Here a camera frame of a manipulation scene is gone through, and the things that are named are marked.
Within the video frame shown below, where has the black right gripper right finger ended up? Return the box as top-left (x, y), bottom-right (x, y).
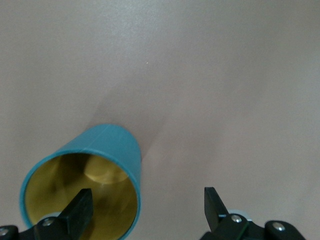
top-left (199, 186), bottom-right (307, 240)

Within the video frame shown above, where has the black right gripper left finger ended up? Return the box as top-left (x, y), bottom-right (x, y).
top-left (0, 188), bottom-right (94, 240)

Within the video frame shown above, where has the teal cup yellow inside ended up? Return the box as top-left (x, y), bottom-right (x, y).
top-left (19, 123), bottom-right (142, 240)

